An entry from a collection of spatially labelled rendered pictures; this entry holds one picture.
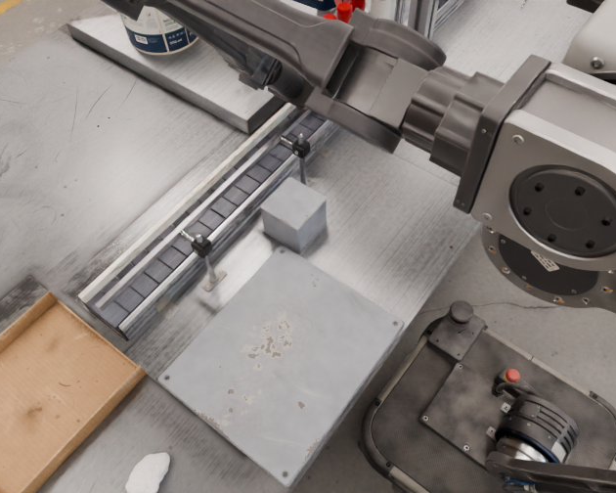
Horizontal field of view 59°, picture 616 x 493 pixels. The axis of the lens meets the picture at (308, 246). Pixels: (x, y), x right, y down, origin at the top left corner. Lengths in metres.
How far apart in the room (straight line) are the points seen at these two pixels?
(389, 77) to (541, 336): 1.67
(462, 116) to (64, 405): 0.87
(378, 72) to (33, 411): 0.86
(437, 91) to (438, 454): 1.26
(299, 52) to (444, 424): 1.25
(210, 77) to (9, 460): 0.94
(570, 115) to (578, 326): 1.74
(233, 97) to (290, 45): 0.85
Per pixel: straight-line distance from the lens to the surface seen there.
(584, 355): 2.12
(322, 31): 0.55
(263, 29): 0.57
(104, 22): 1.74
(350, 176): 1.26
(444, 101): 0.48
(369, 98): 0.51
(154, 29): 1.53
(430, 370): 1.68
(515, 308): 2.11
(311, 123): 1.31
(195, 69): 1.50
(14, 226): 1.37
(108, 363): 1.11
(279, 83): 1.12
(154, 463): 1.00
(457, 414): 1.63
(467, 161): 0.46
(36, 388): 1.14
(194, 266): 1.13
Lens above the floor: 1.79
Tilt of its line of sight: 57 degrees down
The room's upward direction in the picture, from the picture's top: 4 degrees counter-clockwise
